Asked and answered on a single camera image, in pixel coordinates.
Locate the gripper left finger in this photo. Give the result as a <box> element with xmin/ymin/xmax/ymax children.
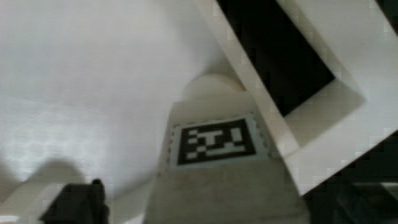
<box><xmin>40</xmin><ymin>179</ymin><xmax>111</xmax><ymax>224</ymax></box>

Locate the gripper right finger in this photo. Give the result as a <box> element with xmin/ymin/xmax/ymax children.
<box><xmin>304</xmin><ymin>175</ymin><xmax>398</xmax><ymax>224</ymax></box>

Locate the white table leg grasped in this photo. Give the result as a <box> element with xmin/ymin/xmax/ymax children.
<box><xmin>143</xmin><ymin>73</ymin><xmax>311</xmax><ymax>224</ymax></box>

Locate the white square tabletop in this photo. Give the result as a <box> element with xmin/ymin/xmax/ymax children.
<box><xmin>0</xmin><ymin>0</ymin><xmax>304</xmax><ymax>224</ymax></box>

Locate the white U-shaped fence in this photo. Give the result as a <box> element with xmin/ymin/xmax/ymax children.
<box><xmin>278</xmin><ymin>0</ymin><xmax>398</xmax><ymax>196</ymax></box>

